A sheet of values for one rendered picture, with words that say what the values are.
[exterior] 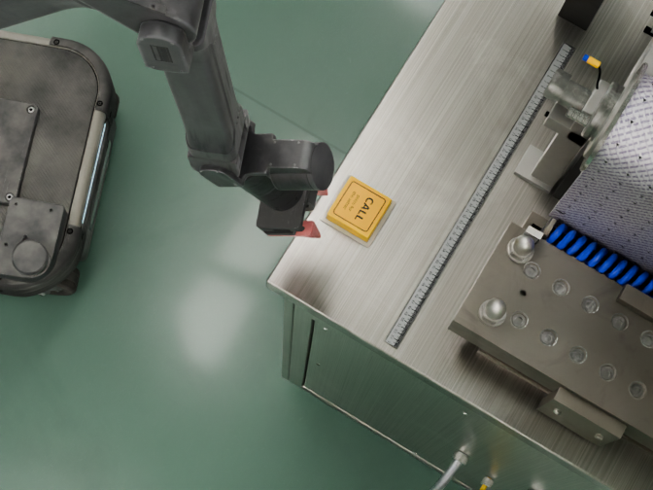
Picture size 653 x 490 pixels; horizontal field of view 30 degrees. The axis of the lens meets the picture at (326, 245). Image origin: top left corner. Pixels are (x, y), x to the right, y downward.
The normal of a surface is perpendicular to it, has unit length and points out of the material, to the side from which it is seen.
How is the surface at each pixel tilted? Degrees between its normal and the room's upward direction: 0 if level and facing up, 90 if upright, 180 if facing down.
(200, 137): 82
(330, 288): 0
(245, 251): 0
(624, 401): 0
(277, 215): 30
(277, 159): 25
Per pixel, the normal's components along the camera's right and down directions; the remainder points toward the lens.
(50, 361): 0.04, -0.25
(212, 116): -0.11, 0.96
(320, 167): 0.88, 0.02
